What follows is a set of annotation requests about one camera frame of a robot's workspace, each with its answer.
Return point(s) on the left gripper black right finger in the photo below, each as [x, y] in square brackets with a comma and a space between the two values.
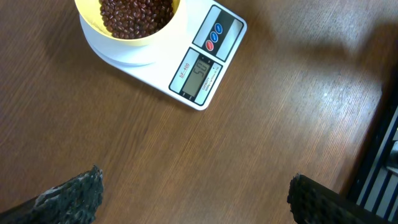
[312, 203]

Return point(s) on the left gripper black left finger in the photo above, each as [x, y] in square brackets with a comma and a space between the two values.
[74, 201]

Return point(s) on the white digital kitchen scale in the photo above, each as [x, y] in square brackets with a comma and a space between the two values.
[187, 67]

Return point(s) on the red beans in bowl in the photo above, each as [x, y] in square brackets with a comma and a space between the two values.
[135, 19]

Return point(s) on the pale yellow plastic bowl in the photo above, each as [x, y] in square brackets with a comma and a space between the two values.
[90, 12]

